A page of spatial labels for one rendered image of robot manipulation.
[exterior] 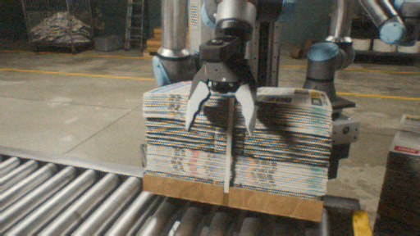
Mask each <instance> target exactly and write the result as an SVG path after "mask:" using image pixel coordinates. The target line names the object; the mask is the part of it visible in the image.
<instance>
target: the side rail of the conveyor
mask: <svg viewBox="0 0 420 236"><path fill-rule="evenodd" d="M0 155H1V157H2V158H4V159H5V161H6V160H7V159H9V158H12V157H16V158H19V159H20V161H21V162H22V164H24V163H25V162H28V161H29V160H34V161H36V162H38V163H39V165H40V167H43V166H45V165H47V163H53V164H54V165H56V166H57V167H58V169H59V170H60V171H62V170H63V169H64V168H66V167H68V166H72V167H74V168H76V169H77V170H78V172H79V174H80V176H81V175H82V173H84V172H85V171H86V170H93V171H95V172H97V173H98V176H99V177H100V180H101V179H102V177H105V176H106V174H108V173H114V174H116V175H118V177H119V178H120V179H121V185H122V184H123V183H124V182H125V181H126V180H127V179H128V178H129V177H135V178H139V179H140V180H141V181H142V182H143V183H144V179H143V173H144V172H145V171H146V170H144V169H146V168H144V167H139V166H131V165H122V164H117V163H112V162H108V161H99V160H90V159H85V158H81V157H72V156H67V155H58V154H54V153H49V152H41V151H31V150H26V149H22V148H17V147H9V146H0ZM323 196H324V203H323V207H324V208H325V209H326V210H327V212H328V214H329V221H330V230H331V236H355V235H354V227H353V224H352V220H351V219H352V216H351V213H352V209H360V203H359V200H358V199H356V198H351V197H338V196H333V195H328V194H325V195H323ZM166 197H167V196H166V195H165V197H164V198H163V199H162V200H161V202H160V203H159V204H158V205H157V207H156V209H155V210H154V211H153V214H152V215H151V216H153V215H154V213H155V212H156V211H157V209H158V208H159V207H160V206H161V203H163V201H164V200H165V198H166ZM192 201H193V200H189V201H188V202H187V204H186V206H185V208H184V209H183V211H182V212H181V214H180V216H179V217H178V220H177V221H178V222H180V221H181V220H182V217H183V216H184V215H185V213H186V211H187V209H188V208H189V206H190V204H191V202H192ZM218 207H219V205H218V204H214V206H213V208H212V212H211V213H210V215H209V217H208V220H207V222H206V224H205V225H204V227H208V228H209V227H210V225H211V223H212V220H213V217H214V216H215V215H216V213H217V208H218ZM246 212H247V209H243V208H241V211H240V214H239V219H238V220H237V223H236V225H235V231H234V233H240V231H241V229H242V226H243V221H244V218H245V215H246ZM275 218H276V215H274V214H270V213H269V218H268V222H267V228H266V232H265V235H264V236H272V231H273V227H274V223H275ZM305 227H306V219H304V220H303V219H299V223H298V236H305Z"/></svg>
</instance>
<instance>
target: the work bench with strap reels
mask: <svg viewBox="0 0 420 236"><path fill-rule="evenodd" d="M356 15H357V14H353V18H352V21H357V22H373V21H372V19H371V18H370V16H369V15H366V16H365V17H364V18H363V17H362V16H356ZM327 16H328V17H329V18H328V24H327V36H326V37H329V35H330V29H331V14H327ZM352 40H353V44H352V47H353V49H354V51H355V54H356V55H375V56H404V57H414V58H413V62H412V63H415V64H417V62H416V61H417V58H418V57H420V30H419V36H418V41H416V43H415V45H414V46H412V47H400V46H396V45H395V44H387V43H383V41H382V40H381V39H374V43H373V47H372V48H370V43H371V39H352Z"/></svg>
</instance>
